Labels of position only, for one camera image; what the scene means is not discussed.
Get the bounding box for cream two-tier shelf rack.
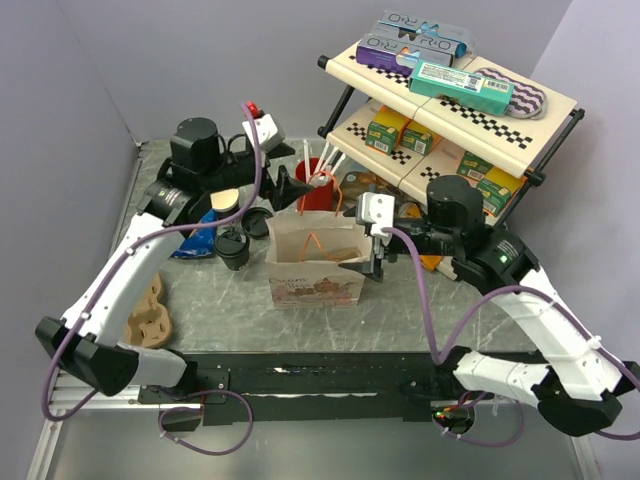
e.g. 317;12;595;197
317;46;585;223

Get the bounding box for brown paper takeout bag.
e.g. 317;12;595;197
265;203;371;308

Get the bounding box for green yellow box far left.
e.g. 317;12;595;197
365;106;410;156

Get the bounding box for black coffee cup lid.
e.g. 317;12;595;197
241;207;274;240
214;229;250;260

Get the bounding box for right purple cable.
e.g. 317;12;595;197
384;225;640;447

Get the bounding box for green yellow box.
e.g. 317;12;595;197
476;167;526;217
365;106;410;156
401;120;442;156
456;151;493;182

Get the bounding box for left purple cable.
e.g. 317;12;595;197
39;101;264;455

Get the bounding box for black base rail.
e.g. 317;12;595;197
47;351;551;441

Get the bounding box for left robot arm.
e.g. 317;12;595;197
35;103;310;402

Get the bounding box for blue Doritos chip bag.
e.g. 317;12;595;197
171;228;217;260

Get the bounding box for white wrapped straws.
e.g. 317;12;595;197
302;139;338;183

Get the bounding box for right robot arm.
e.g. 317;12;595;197
347;175;639;441

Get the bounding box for green yellow box right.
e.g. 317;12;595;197
476;167;526;217

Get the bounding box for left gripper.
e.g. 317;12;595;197
201;141;314;209

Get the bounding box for orange snack packet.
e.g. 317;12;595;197
419;255;443;271

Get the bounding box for blue grey toothpaste box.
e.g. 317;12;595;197
378;10;478;52

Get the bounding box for purple wavy sleep mask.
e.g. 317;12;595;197
476;67;548;120

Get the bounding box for purple toothpaste box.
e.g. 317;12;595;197
356;34;466;76

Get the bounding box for red straw holder cup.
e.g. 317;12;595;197
294;157;334;211

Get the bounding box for purple cable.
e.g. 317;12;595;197
39;101;264;455
384;225;640;447

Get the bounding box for brown snack bag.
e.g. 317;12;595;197
340;171;403;208

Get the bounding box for teal toothpaste box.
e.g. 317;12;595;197
408;61;514;116

